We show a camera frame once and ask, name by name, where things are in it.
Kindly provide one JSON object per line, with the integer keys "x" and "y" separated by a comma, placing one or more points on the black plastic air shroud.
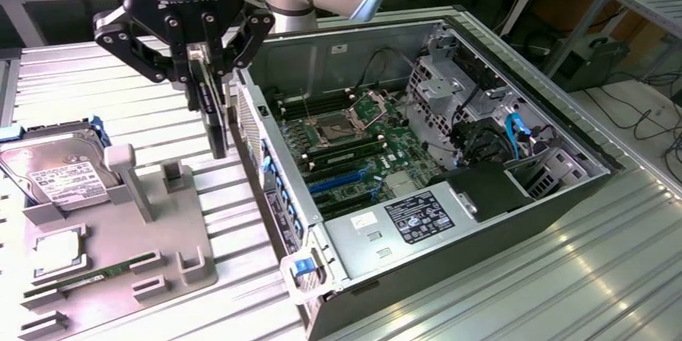
{"x": 479, "y": 189}

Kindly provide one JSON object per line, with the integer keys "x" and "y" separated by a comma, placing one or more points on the green motherboard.
{"x": 405, "y": 149}

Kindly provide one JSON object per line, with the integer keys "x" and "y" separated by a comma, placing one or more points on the blue disk carrier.
{"x": 99, "y": 125}

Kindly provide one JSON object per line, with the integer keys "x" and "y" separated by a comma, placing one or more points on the metal socket cover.
{"x": 373, "y": 105}

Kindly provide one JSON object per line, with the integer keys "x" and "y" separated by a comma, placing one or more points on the blue slot retention clip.
{"x": 282, "y": 196}
{"x": 269, "y": 166}
{"x": 298, "y": 228}
{"x": 290, "y": 212}

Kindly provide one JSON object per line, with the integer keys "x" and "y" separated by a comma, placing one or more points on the black graphics card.
{"x": 215, "y": 125}

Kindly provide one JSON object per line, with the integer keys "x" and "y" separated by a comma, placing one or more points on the CPU socket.
{"x": 335, "y": 131}

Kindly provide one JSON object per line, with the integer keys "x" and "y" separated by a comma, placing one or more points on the open black PC case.
{"x": 479, "y": 245}

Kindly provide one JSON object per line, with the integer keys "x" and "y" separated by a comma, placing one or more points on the black RAM slot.
{"x": 314, "y": 109}
{"x": 314, "y": 100}
{"x": 343, "y": 149}
{"x": 341, "y": 146}
{"x": 346, "y": 152}
{"x": 314, "y": 96}
{"x": 314, "y": 105}

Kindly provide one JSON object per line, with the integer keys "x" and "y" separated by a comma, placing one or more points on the metal frame slatted table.
{"x": 650, "y": 1}

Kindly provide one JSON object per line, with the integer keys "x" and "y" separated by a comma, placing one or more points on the silver CPU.
{"x": 59, "y": 251}

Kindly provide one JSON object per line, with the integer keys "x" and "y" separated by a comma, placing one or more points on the blue expansion slot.
{"x": 338, "y": 183}

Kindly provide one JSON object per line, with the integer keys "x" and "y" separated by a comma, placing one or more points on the silver chipset heatsink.
{"x": 402, "y": 184}

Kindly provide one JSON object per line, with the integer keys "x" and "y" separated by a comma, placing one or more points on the thin metal locking lever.
{"x": 307, "y": 105}

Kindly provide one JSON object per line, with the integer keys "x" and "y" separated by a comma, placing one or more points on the long black expansion slot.
{"x": 341, "y": 199}

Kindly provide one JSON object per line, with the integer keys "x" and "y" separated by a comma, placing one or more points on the silver power supply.
{"x": 383, "y": 245}

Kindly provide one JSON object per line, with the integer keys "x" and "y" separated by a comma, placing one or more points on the black equipment box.
{"x": 597, "y": 61}

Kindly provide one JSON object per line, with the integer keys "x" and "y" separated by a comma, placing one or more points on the silver perforated disk bay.
{"x": 554, "y": 173}

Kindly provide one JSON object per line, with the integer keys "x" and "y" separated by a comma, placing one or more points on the blue case latch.
{"x": 302, "y": 268}

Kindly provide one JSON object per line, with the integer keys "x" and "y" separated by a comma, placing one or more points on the green RAM stick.
{"x": 341, "y": 158}
{"x": 102, "y": 274}

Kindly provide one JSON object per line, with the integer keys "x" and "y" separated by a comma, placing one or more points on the grey parts rack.
{"x": 107, "y": 277}

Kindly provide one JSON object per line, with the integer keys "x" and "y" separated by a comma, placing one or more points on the silver metal drive cage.
{"x": 442, "y": 93}

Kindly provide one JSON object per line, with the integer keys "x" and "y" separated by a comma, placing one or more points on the silver hard disk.
{"x": 59, "y": 181}

